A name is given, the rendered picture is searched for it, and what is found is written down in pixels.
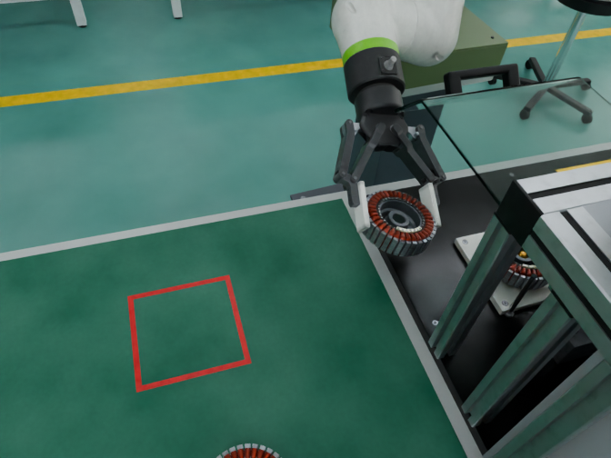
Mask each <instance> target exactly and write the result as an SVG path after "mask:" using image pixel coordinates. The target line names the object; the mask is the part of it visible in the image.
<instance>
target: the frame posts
mask: <svg viewBox="0 0 611 458"><path fill-rule="evenodd" d="M521 248H522V247H521V246H520V245H519V243H518V242H517V241H516V239H515V238H514V236H513V235H511V233H510V232H509V231H508V229H507V228H506V226H505V225H504V223H503V222H502V221H501V219H500V218H499V217H498V215H497V214H496V211H495V212H494V216H493V218H492V219H491V221H490V223H489V225H488V227H487V228H486V231H485V233H484V235H483V237H482V239H481V241H480V243H479V245H478V247H477V248H476V250H475V252H474V254H473V256H472V258H471V260H470V262H469V264H468V266H467V268H466V270H465V272H464V274H463V276H462V278H461V279H460V281H459V283H458V285H457V287H456V289H455V291H454V293H453V295H452V297H451V299H450V301H449V303H448V305H447V307H446V309H445V310H444V312H443V314H442V316H441V318H440V320H439V322H438V324H437V326H436V328H435V330H434V332H433V334H432V336H431V337H430V339H429V341H428V342H429V344H430V346H431V348H432V347H436V349H435V351H434V354H435V356H436V359H441V358H444V357H445V355H446V353H447V354H448V356H451V355H454V354H456V351H457V350H458V348H459V347H460V345H461V343H462V342H463V341H464V340H465V338H466V336H467V334H468V333H469V331H470V329H471V328H472V326H473V325H474V323H475V321H476V319H477V318H478V316H479V315H480V314H481V312H482V311H483V309H484V307H485V306H486V304H487V302H488V300H489V299H490V297H491V296H492V294H493V292H494V291H495V289H496V288H497V286H498V285H499V283H500V282H501V280H502V278H503V277H504V275H505V274H506V271H507V270H508V268H509V267H510V265H511V263H513V261H514V260H515V258H516V256H517V254H518V253H519V251H520V249H521ZM580 328H581V326H580V325H579V323H578V322H577V321H576V319H575V318H574V316H573V315H572V314H571V313H570V312H569V311H568V309H567V308H566V306H565V305H564V303H563V302H562V301H561V299H560V298H559V297H558V295H557V294H556V292H555V291H554V290H553V289H552V290H551V293H550V294H549V295H548V297H547V298H546V299H545V300H544V302H542V303H541V305H540V306H539V307H538V309H537V310H536V311H535V313H534V314H533V315H532V317H531V318H530V319H529V320H528V322H527V323H526V324H525V326H524V327H523V328H522V330H521V331H520V332H519V333H518V335H517V336H516V338H515V339H514V340H513V341H512V343H511V344H510V345H508V347H507V348H506V350H505V351H504V352H503V353H502V355H501V356H500V357H499V359H498V360H497V361H496V363H495V364H494V365H493V366H492V368H491V369H490V370H489V372H488V373H487V374H486V376H485V377H484V378H483V380H482V381H481V382H480V383H479V385H478V386H477V387H476V388H475V390H474V391H473V392H472V393H471V394H470V395H469V397H468V398H467V399H466V401H465V402H464V403H463V405H462V409H463V411H464V413H470V414H471V416H470V417H469V419H468V421H469V423H470V425H471V427H476V426H478V425H480V424H481V423H482V422H484V423H490V422H491V421H492V420H493V419H494V418H495V417H496V416H497V415H498V414H499V413H500V412H501V411H502V410H503V409H504V408H505V407H506V406H507V405H508V404H509V402H510V401H511V400H512V399H513V398H514V397H515V396H516V395H517V394H518V393H519V392H520V391H521V390H522V389H523V388H524V387H525V386H526V385H527V384H528V383H529V382H530V381H531V379H532V378H533V377H534V376H535V375H536V374H537V373H538V372H539V371H540V370H541V369H542V368H543V367H544V366H545V365H546V364H547V363H548V362H549V361H550V360H551V359H552V358H553V357H554V355H555V354H556V353H557V352H558V351H559V350H560V349H561V348H562V347H563V346H564V345H565V344H566V343H567V342H568V341H569V340H570V339H571V338H572V337H573V336H574V335H575V334H576V332H577V331H578V330H579V329H580Z"/></svg>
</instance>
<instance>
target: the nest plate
mask: <svg viewBox="0 0 611 458"><path fill-rule="evenodd" d="M484 233H485V232H483V233H480V234H472V235H468V236H463V237H459V238H456V239H455V241H454V243H455V245H456V247H457V249H458V250H459V252H460V253H461V255H463V257H464V259H465V260H466V262H467V264H469V262H470V260H471V258H472V256H473V254H474V252H475V250H476V248H477V247H478V245H479V243H480V241H481V239H482V237H483V235H484ZM503 279H504V278H503ZM503 279H502V280H503ZM502 280H501V282H500V283H499V285H498V286H497V288H496V289H495V291H494V292H493V294H492V296H491V297H490V300H491V302H492V304H493V305H494V307H495V308H496V310H497V311H498V313H499V314H500V315H501V314H504V313H507V311H508V308H509V306H510V305H511V303H512V302H513V301H514V300H515V299H516V297H517V295H518V294H519V292H520V291H521V289H520V287H518V288H515V287H514V285H512V286H511V285H509V284H508V281H507V282H506V283H504V282H503V281H502ZM548 286H549V284H547V285H546V286H544V287H542V288H539V289H537V288H536V289H535V290H532V289H531V290H528V291H527V292H526V294H525V295H524V297H523V298H522V300H521V301H520V302H519V304H518V305H517V307H516V308H515V310H514V311H518V310H522V309H526V308H528V307H532V306H536V305H540V304H541V303H542V302H544V300H545V299H546V298H547V297H548V295H549V294H550V293H551V292H550V290H549V289H548Z"/></svg>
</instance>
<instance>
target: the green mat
mask: <svg viewBox="0 0 611 458"><path fill-rule="evenodd" d="M225 275H229V276H230V280H231V284H232V287H233V291H234V295H235V301H236V305H237V309H238V312H239V316H240V319H241V323H242V326H243V330H244V334H245V340H246V344H247V348H248V352H249V355H250V359H251V363H249V364H245V365H241V366H237V367H235V368H231V369H227V370H224V371H220V372H216V373H210V374H206V375H202V376H198V377H196V378H192V379H188V380H184V381H181V382H177V383H170V384H167V385H163V386H159V387H156V388H153V389H149V390H145V391H142V392H138V393H137V392H136V387H135V368H134V357H133V348H132V338H131V328H130V318H129V308H128V298H127V296H130V295H135V294H142V293H147V292H152V291H155V290H160V289H165V288H169V287H173V286H178V285H182V284H190V283H194V282H199V281H204V280H207V279H212V278H216V277H220V276H225ZM134 308H135V325H136V334H137V343H138V352H139V362H140V371H141V380H142V385H145V384H149V383H155V382H159V381H163V380H166V379H170V378H174V377H177V376H181V375H184V374H188V373H194V372H198V371H202V370H205V369H209V368H213V367H217V366H220V365H224V364H228V363H234V362H238V361H242V360H244V359H245V357H244V353H243V349H242V345H241V342H240V338H239V334H238V331H237V327H236V323H235V316H234V312H233V308H232V305H231V301H230V297H229V293H228V290H227V286H226V282H225V280H223V281H219V282H214V283H210V284H202V285H198V286H194V287H189V288H185V289H180V290H176V291H172V292H167V293H163V294H155V295H151V296H147V297H142V298H137V299H134ZM246 443H251V450H252V447H253V443H254V444H258V450H259V448H260V445H263V446H265V447H266V449H267V448H270V449H272V450H273V454H274V452H276V453H278V454H279V458H280V457H282V458H467V456H466V453H465V451H464V449H463V447H462V445H461V443H460V442H459V439H458V437H457V435H456V432H455V430H454V428H453V426H452V424H451V423H450V421H449V419H448V417H447V415H446V412H445V409H444V407H443V405H442V404H441V402H440V400H439V398H438V396H437V394H436V391H435V389H434V387H433V385H432V384H431V381H430V379H429V377H428V375H427V373H426V370H425V368H424V366H423V365H422V363H421V361H420V359H419V357H418V355H417V353H416V349H415V347H414V346H413V344H412V342H411V340H410V338H409V336H408V334H407V332H406V329H405V327H404V326H403V324H402V321H401V319H400V317H399V315H398V313H397V311H396V309H395V307H394V305H393V303H392V301H391V299H390V297H389V295H388V293H387V290H386V288H385V286H384V284H383V282H382V280H381V278H380V276H379V274H378V272H377V270H376V268H375V266H374V264H373V261H372V259H371V257H370V255H369V253H368V251H367V250H366V247H365V245H364V243H363V241H362V239H361V237H360V235H359V233H358V232H357V230H356V226H355V224H354V222H353V220H352V218H351V216H350V214H349V212H348V211H347V209H346V206H345V204H344V201H343V199H342V198H341V199H336V200H331V201H326V202H322V203H316V204H307V205H302V206H297V207H292V208H287V209H282V210H277V211H272V212H267V213H261V214H253V215H248V216H243V217H237V218H233V219H228V220H223V221H218V222H212V223H208V224H199V225H194V226H188V227H184V228H178V229H174V230H168V231H163V232H159V233H153V234H144V235H139V236H135V237H129V238H125V239H119V240H114V241H109V242H104V243H100V244H90V245H85V246H80V247H75V248H70V249H65V250H60V251H55V252H50V253H45V254H36V255H31V256H26V257H21V258H15V259H11V260H6V261H1V262H0V458H216V457H217V456H218V455H221V456H222V458H223V455H222V453H223V452H224V451H226V450H227V451H228V453H229V454H230V452H229V449H230V448H232V447H235V450H236V452H237V446H238V445H240V444H242V445H243V449H244V450H245V444H246Z"/></svg>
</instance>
